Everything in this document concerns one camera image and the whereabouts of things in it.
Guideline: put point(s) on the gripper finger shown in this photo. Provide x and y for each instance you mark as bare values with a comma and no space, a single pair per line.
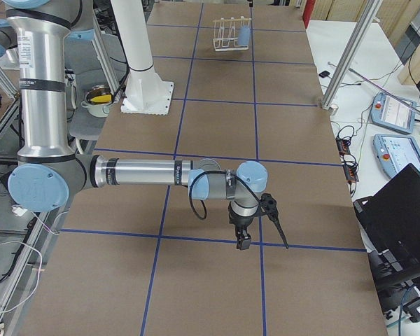
246,240
240,241

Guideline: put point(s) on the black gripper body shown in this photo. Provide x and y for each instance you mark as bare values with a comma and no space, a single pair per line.
240,222

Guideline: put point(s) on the light blue plastic cup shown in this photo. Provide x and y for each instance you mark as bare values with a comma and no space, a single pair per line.
244,36

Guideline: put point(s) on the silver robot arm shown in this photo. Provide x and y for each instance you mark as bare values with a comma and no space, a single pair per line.
49,172

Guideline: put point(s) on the orange black usb hub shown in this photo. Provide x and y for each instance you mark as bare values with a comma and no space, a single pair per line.
343,146

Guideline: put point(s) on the black laptop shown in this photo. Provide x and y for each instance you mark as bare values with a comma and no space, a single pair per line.
391,217

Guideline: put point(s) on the lower blue teach pendant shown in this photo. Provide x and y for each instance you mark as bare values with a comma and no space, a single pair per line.
395,152

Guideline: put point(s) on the blue teach pendant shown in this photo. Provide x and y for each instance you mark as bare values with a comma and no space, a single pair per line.
389,113
395,152

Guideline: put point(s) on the small black device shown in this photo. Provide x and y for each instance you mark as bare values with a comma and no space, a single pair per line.
324,74

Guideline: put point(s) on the upper blue teach pendant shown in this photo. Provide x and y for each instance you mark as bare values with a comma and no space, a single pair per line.
389,113

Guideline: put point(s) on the grey office chair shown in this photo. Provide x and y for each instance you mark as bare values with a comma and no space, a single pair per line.
85,126

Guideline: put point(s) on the white pot with corn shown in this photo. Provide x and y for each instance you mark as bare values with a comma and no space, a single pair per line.
97,101

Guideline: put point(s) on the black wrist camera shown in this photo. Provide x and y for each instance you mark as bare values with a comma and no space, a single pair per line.
268,207

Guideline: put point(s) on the white central robot pedestal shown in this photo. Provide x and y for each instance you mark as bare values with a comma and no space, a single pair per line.
145,91

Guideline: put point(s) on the white wire cup rack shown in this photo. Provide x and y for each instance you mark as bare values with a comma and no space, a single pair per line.
225,33

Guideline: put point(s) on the green handled reacher grabber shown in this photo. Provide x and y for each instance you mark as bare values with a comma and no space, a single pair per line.
403,102

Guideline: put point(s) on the aluminium frame post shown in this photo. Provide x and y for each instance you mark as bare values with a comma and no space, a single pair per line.
366,18

